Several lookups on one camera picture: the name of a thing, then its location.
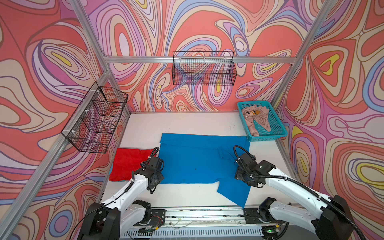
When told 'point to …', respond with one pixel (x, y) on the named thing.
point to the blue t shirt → (191, 158)
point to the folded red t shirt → (126, 161)
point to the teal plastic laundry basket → (278, 129)
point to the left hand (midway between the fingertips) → (161, 177)
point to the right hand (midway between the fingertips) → (243, 180)
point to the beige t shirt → (259, 115)
